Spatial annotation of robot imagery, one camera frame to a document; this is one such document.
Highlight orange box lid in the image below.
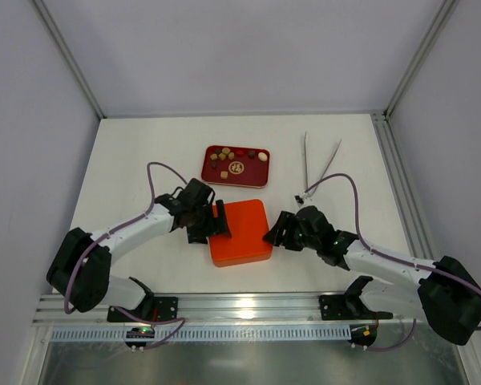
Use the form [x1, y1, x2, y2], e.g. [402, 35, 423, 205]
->
[209, 199, 273, 267]

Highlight silver metal tweezers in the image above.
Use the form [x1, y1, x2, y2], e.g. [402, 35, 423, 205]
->
[301, 132, 342, 196]

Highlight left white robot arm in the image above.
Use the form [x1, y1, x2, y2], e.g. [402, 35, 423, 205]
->
[46, 179, 231, 314]

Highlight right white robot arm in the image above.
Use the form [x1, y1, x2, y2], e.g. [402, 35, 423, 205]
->
[263, 206, 481, 346]

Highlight dark red metal tray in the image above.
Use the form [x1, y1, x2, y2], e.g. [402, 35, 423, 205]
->
[200, 145, 271, 188]

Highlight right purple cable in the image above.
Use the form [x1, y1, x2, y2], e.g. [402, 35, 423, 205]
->
[304, 172, 481, 351]

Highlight purple cable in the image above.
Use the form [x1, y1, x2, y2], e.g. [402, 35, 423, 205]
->
[304, 172, 481, 351]
[64, 161, 188, 349]

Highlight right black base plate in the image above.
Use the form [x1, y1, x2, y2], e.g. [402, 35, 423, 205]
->
[318, 294, 376, 321]

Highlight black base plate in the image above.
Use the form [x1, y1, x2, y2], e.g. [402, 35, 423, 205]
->
[318, 294, 376, 321]
[107, 296, 179, 323]

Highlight right aluminium frame rail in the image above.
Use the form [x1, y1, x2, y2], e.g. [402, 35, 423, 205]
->
[371, 111, 436, 260]

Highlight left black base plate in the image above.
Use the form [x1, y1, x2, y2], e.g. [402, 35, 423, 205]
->
[107, 296, 179, 323]

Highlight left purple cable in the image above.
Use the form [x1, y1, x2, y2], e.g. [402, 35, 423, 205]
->
[64, 161, 188, 349]

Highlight white slotted cable duct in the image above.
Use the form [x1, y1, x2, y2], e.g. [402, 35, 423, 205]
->
[50, 324, 351, 342]

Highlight aluminium front rail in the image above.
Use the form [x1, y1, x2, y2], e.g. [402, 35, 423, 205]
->
[32, 290, 426, 324]

